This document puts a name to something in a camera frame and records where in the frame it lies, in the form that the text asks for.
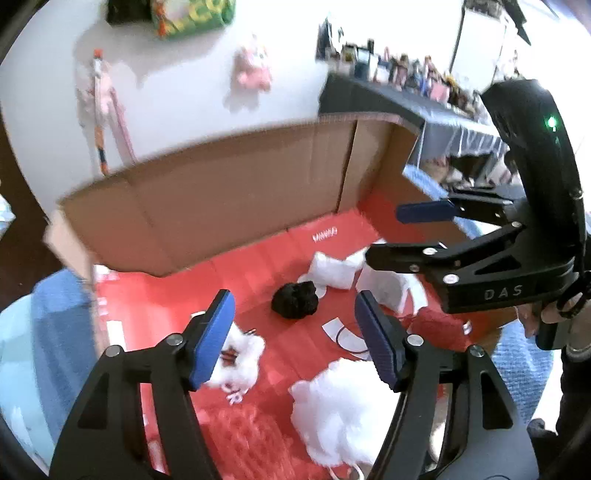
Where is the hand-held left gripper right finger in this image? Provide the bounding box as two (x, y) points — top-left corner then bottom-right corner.
(355, 290), (541, 480)

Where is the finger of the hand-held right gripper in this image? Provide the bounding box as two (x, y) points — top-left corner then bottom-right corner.
(365, 222), (528, 288)
(396, 187), (527, 228)

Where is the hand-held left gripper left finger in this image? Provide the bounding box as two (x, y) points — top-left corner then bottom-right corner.
(48, 288), (237, 480)

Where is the white soft cloth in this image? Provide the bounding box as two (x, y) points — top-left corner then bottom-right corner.
(355, 263), (428, 315)
(298, 249), (366, 297)

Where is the small white plush toy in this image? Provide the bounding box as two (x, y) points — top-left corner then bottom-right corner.
(203, 323), (267, 405)

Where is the white fluffy bath pouf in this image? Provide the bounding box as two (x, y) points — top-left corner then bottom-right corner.
(290, 357), (402, 480)

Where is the black fuzzy pompom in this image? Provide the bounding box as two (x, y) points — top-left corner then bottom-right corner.
(271, 281), (319, 320)

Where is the red knitted mesh pouch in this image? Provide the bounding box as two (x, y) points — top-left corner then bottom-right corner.
(198, 397), (301, 480)

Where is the cardboard box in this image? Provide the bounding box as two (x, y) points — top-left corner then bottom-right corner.
(46, 115), (518, 480)

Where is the person's right hand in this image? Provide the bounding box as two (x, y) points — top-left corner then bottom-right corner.
(517, 292), (591, 357)

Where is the black-clothed table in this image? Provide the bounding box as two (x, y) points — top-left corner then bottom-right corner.
(318, 74), (513, 185)

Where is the dark table with bottles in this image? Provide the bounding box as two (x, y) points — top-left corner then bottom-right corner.
(316, 18), (485, 116)

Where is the white cabinet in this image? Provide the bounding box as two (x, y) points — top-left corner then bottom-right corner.
(452, 4), (522, 93)

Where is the pink plush toy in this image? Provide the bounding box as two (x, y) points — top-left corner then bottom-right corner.
(233, 34), (273, 93)

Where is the pale pink hanging toy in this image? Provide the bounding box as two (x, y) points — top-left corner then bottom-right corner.
(76, 60), (137, 165)

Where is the orange and white toy stick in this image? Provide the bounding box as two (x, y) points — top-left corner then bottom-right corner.
(91, 50), (112, 176)

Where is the green tote bag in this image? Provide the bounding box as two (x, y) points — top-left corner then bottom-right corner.
(150, 0), (236, 40)

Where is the black bag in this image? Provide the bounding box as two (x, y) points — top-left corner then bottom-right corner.
(106, 0), (155, 25)

